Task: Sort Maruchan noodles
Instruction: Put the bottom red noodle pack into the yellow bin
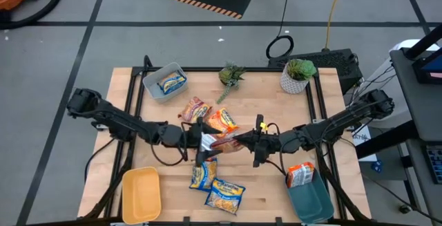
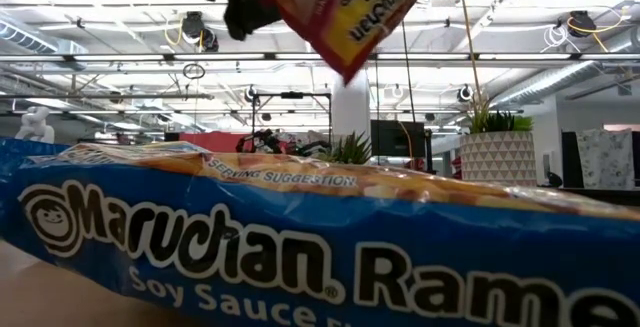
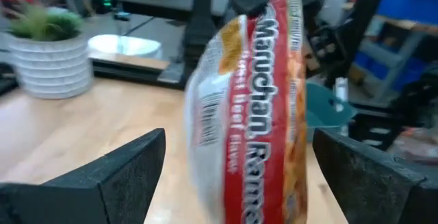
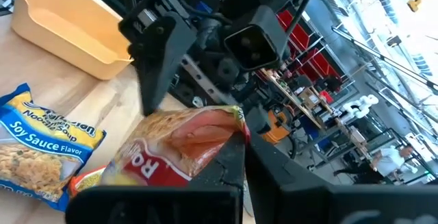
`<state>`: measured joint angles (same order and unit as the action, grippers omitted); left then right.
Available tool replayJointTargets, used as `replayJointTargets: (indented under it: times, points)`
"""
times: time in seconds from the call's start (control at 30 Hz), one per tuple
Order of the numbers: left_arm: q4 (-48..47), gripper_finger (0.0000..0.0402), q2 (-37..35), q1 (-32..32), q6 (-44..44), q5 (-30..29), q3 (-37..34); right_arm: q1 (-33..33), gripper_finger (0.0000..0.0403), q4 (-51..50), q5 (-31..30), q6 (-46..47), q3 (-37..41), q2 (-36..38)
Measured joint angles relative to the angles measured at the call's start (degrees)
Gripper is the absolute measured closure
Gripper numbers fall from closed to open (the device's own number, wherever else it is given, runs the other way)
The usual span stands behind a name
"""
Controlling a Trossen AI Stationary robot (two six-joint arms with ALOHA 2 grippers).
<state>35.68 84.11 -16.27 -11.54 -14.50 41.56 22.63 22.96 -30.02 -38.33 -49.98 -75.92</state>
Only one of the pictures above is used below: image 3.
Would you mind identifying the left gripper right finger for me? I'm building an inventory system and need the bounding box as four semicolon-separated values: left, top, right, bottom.
313;127;438;224

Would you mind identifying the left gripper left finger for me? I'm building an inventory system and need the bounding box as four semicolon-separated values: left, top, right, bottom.
0;127;166;224

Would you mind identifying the red Maruchan ramen pack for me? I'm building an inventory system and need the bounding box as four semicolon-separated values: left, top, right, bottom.
184;0;309;224

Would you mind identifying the plastic-wrapped noodle case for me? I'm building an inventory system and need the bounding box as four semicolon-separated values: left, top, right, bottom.
388;126;438;165

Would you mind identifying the grey cart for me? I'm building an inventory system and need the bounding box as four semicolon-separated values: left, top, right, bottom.
109;0;230;16

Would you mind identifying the teal plastic bin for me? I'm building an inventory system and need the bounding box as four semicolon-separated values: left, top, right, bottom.
305;82;357;142

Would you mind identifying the plant in white patterned pot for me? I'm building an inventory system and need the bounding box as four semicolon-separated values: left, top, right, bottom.
6;4;94;100

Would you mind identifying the white rounded tabletop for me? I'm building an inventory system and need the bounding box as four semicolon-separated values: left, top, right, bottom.
87;34;164;59

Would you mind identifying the silver aluminium post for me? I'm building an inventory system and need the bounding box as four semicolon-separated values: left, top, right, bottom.
333;76;349;114

